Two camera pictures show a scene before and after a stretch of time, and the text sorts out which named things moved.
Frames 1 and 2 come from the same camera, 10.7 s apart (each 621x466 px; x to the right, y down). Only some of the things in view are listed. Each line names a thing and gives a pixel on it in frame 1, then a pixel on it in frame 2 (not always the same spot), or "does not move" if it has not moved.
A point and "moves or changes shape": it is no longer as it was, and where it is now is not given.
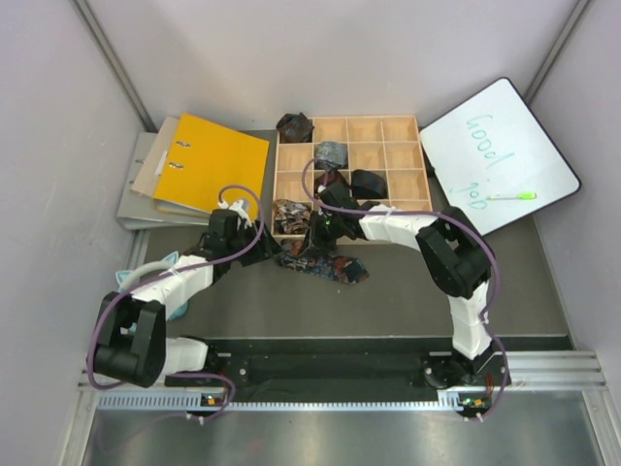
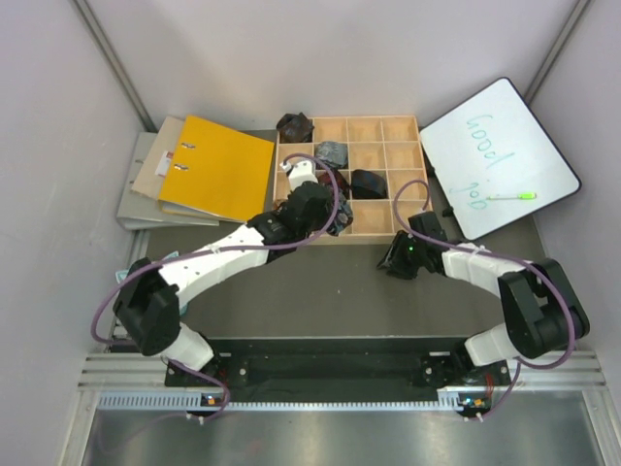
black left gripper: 265,248 → 326,216
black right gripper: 316,241 → 394,262
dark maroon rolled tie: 295,128 does not move
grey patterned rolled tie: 331,154 does not move
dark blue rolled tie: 367,184 does not move
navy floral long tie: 346,270 moves or changes shape
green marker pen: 521,196 does not move
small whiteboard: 494,161 does not move
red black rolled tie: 335,177 does not move
